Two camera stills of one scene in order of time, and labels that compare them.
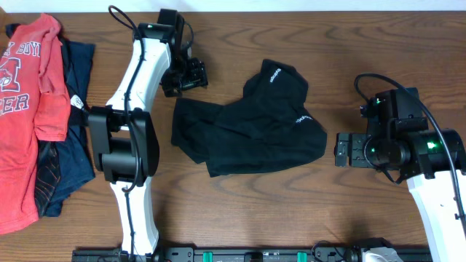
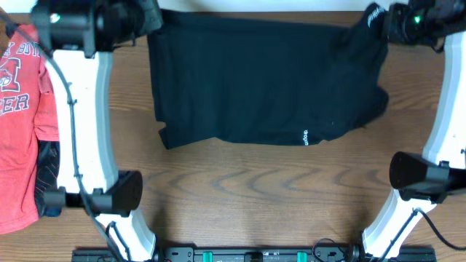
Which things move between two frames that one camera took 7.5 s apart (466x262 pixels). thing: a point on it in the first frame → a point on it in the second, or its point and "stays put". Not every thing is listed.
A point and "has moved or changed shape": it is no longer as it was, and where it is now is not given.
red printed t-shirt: (34, 105) stays put
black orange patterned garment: (48, 177) stays put
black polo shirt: (269, 127) has moved or changed shape
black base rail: (341, 254) stays put
